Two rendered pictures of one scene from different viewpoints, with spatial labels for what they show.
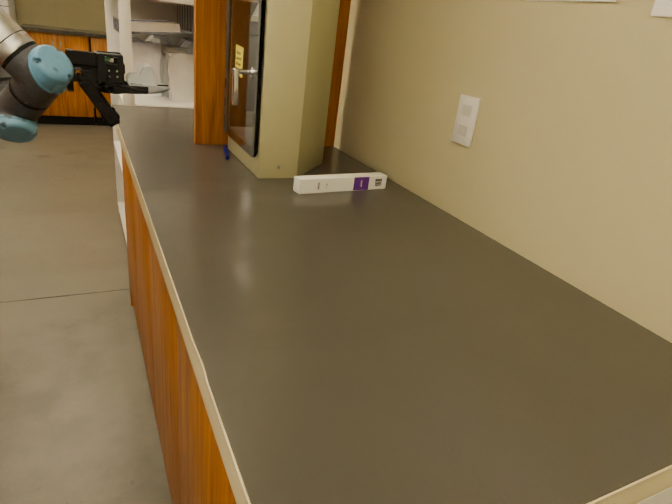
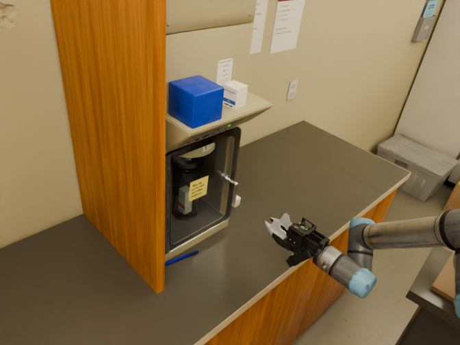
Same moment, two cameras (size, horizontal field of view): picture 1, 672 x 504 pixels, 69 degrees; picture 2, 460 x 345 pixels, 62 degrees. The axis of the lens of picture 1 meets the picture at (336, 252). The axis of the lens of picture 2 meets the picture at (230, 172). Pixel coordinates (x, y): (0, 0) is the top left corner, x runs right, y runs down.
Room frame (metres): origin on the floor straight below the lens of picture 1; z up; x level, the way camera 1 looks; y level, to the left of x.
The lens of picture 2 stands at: (1.64, 1.29, 1.96)
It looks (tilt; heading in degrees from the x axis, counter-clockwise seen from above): 34 degrees down; 251
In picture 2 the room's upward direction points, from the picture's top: 7 degrees clockwise
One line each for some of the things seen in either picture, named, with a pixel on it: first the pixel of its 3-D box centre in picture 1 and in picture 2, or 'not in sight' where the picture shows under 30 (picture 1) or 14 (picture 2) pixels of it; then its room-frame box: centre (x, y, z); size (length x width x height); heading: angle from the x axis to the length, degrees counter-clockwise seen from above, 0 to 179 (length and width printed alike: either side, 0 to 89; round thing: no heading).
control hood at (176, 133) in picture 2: not in sight; (219, 124); (1.36, 0.36, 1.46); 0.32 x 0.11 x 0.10; 29
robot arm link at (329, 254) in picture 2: not in sight; (328, 259); (1.08, 0.65, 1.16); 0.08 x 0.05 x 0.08; 29
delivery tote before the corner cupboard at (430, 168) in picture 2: not in sight; (411, 167); (-0.95, -1.06, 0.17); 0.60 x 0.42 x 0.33; 117
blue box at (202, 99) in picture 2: not in sight; (196, 100); (1.44, 0.40, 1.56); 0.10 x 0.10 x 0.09; 29
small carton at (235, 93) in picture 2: not in sight; (234, 94); (1.32, 0.33, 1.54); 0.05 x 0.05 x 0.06; 37
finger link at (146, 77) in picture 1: (148, 79); (284, 220); (1.15, 0.47, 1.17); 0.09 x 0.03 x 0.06; 114
